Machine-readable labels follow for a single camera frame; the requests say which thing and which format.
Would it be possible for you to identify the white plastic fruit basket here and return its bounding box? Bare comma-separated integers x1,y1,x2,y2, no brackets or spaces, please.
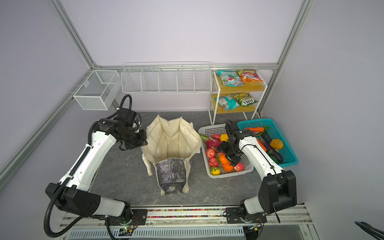
197,123,255,179

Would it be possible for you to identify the yellow mango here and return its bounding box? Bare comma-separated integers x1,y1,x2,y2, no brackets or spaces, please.
220,134,229,142

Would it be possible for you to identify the cream canvas grocery bag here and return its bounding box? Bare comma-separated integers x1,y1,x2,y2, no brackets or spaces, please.
141,116,202,196

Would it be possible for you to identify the orange snack bag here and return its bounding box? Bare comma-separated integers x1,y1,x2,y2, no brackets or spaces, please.
238,70,263,83

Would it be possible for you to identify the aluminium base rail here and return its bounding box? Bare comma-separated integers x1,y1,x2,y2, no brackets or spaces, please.
60,205,319,240

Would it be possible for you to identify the two-tier wooden shelf rack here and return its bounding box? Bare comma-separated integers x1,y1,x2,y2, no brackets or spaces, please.
208,70,268,125

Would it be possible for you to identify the brown potato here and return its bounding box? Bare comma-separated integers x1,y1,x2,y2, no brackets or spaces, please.
269,139,284,150

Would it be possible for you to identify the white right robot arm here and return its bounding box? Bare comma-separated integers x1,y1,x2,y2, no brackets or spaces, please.
219,120,297,223

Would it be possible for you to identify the white mesh box basket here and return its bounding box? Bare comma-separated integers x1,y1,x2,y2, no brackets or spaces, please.
74,70,121,111

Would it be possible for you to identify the yellow lemon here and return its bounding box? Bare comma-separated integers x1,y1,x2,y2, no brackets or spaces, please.
210,167,221,176

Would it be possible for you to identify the dark purple eggplant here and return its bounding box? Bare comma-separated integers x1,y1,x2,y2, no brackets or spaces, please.
260,131,284,163

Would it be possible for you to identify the red apple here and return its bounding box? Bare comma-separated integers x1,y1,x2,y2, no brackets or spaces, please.
206,148,216,159
234,163,245,172

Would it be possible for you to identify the teal snack bag lower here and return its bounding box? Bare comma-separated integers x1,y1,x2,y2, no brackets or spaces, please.
214,95,240,112

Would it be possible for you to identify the pink dragon fruit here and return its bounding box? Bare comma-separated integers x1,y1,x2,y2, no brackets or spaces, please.
199,134,222,149

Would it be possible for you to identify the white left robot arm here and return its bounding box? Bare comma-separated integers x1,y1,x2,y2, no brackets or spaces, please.
44,94,148,239

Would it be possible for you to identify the teal plastic vegetable basket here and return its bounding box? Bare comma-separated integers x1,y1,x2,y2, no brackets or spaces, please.
237,119,299,168

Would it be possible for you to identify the green snack bag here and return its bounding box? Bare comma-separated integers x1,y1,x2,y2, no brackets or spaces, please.
232,93,257,107

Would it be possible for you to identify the teal snack bag top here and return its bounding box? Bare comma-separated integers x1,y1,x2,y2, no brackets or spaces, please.
218,70,244,87

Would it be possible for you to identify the red apple in basket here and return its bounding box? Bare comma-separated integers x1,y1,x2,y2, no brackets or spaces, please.
206,148,216,159

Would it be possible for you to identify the white wire wall basket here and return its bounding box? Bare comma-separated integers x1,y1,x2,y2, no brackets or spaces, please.
121,62,212,94

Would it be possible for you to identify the teal snack bag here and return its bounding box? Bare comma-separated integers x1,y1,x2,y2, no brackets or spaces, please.
218,70,244,87
214,95,240,112

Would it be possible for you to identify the black tripod leg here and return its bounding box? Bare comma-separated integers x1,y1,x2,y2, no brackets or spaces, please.
355,221,384,240

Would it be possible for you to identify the orange fruit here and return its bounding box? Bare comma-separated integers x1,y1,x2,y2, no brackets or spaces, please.
218,153,230,165
222,164,234,173

